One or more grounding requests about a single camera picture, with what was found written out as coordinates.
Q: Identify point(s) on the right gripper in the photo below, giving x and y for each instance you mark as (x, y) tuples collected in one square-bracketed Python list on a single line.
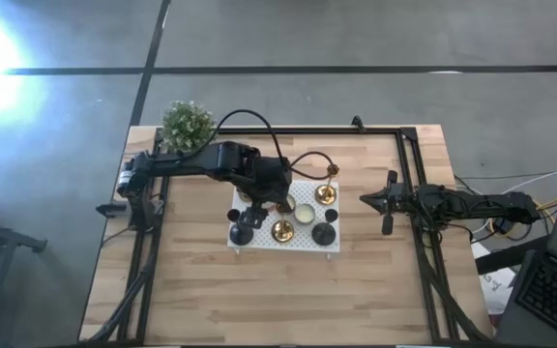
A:
[(401, 202)]

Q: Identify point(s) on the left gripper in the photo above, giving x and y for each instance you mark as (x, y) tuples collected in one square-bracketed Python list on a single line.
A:
[(266, 181)]

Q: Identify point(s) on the cream tealight candle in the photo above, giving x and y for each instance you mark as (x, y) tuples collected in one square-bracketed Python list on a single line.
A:
[(292, 204)]

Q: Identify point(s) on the black candlestick holder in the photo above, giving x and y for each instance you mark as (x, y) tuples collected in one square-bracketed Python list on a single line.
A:
[(241, 235), (323, 234)]

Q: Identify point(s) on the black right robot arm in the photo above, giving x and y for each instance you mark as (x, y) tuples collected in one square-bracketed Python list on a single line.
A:
[(477, 205)]

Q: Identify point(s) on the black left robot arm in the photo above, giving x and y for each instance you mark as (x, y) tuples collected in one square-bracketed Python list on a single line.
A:
[(186, 166)]

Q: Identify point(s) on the white perforated shelf riser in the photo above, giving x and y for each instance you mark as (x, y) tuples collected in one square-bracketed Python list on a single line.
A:
[(302, 237)]

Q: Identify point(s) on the black clamp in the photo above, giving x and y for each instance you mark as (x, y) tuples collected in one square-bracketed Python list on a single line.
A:
[(358, 124)]

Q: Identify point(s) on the potted green plant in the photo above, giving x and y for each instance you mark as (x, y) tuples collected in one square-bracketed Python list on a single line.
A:
[(186, 126)]

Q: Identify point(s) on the white paper sheet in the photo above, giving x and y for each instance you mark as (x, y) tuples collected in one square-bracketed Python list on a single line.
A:
[(493, 285)]

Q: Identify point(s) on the black keyboard desk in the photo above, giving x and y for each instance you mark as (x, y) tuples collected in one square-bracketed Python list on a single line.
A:
[(510, 328)]

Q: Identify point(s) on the black computer keyboard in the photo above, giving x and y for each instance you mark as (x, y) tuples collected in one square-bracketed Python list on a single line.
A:
[(549, 295)]

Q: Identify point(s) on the black tripod stand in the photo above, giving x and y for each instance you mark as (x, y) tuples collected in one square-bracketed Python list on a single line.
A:
[(12, 238)]

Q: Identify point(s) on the black aluminium table frame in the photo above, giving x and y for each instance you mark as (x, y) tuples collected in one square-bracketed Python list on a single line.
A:
[(356, 130)]

